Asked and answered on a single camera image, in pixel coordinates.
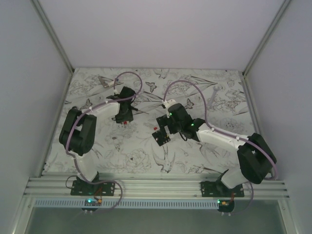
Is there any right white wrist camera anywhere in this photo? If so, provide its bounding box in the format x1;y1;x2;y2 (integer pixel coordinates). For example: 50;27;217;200
162;99;176;109

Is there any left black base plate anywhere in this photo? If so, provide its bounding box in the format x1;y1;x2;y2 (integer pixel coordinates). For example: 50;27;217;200
70;180;115;196

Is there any silver open-end wrench right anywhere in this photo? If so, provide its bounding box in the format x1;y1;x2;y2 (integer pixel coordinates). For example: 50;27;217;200
208;85;219;107

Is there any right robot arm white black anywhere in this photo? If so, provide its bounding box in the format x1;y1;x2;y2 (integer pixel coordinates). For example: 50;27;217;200
152;99;276;197

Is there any left controller board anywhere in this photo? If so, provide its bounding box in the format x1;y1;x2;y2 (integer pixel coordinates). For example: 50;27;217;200
81;198;102;214

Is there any metal bracket tool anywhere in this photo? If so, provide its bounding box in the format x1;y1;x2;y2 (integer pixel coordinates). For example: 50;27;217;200
98;76;109;88

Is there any purple cable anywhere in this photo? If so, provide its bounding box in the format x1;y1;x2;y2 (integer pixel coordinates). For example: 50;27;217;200
65;72;144;215
162;79;280;216

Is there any white slotted cable duct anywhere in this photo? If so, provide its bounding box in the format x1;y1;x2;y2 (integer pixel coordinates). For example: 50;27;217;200
34;198;218;210

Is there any controller board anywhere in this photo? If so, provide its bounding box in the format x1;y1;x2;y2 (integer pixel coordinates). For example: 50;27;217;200
217;199;235;216
81;198;102;214

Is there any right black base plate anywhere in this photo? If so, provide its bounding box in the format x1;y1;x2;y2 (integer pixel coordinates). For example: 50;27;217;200
200;181;244;197

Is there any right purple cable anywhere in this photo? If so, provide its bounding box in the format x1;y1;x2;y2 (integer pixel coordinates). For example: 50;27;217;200
162;79;280;216

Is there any aluminium rail frame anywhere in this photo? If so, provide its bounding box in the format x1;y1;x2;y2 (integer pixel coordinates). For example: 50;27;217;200
14;0;293;234

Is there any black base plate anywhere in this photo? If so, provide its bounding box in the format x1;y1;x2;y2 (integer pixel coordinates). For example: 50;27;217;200
200;181;244;197
70;180;115;196

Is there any black fuse box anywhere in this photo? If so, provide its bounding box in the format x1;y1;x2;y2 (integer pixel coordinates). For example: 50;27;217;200
152;130;170;146

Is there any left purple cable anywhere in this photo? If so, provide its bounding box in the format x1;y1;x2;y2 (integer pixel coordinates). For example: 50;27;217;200
65;72;144;215

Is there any right controller board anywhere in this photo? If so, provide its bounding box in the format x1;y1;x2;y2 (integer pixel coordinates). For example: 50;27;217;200
217;199;235;216

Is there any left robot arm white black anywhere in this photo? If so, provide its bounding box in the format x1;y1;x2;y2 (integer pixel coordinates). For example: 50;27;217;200
59;87;136;196

